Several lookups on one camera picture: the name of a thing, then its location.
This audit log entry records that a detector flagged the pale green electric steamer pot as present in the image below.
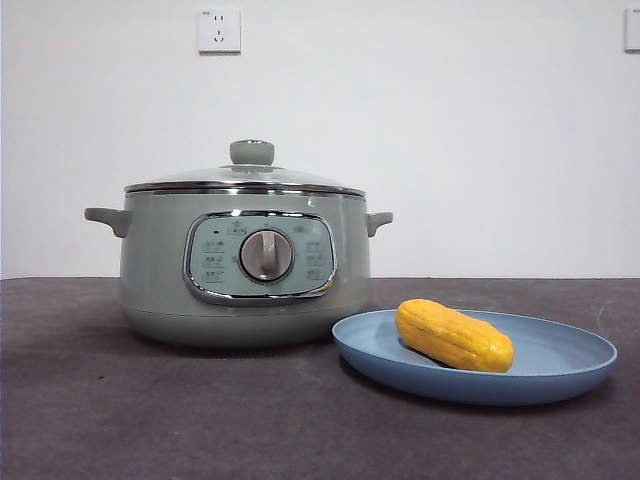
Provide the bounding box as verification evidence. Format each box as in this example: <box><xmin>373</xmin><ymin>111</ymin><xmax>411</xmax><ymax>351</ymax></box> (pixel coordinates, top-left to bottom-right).
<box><xmin>83</xmin><ymin>187</ymin><xmax>394</xmax><ymax>350</ymax></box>

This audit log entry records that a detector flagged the white wall power socket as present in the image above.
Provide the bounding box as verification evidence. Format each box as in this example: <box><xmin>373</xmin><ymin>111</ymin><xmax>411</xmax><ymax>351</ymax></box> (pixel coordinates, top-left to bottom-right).
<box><xmin>197</xmin><ymin>8</ymin><xmax>242</xmax><ymax>55</ymax></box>

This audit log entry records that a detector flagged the yellow corn cob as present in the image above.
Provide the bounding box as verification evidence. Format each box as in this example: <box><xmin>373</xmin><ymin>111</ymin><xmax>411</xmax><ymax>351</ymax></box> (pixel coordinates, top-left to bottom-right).
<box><xmin>394</xmin><ymin>298</ymin><xmax>516</xmax><ymax>374</ymax></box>

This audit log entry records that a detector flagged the blue round plate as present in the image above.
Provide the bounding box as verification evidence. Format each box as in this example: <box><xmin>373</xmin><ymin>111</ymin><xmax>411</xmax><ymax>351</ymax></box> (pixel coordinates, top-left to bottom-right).
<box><xmin>331</xmin><ymin>307</ymin><xmax>618</xmax><ymax>406</ymax></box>

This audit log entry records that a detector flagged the white wall plate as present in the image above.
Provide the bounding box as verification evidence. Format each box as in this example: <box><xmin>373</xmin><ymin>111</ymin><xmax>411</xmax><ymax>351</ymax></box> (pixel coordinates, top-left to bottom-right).
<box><xmin>623</xmin><ymin>7</ymin><xmax>640</xmax><ymax>53</ymax></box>

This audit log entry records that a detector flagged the glass lid with green knob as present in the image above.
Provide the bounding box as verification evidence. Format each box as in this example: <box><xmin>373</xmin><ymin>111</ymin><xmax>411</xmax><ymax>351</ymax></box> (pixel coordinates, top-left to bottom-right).
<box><xmin>124</xmin><ymin>139</ymin><xmax>365</xmax><ymax>194</ymax></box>

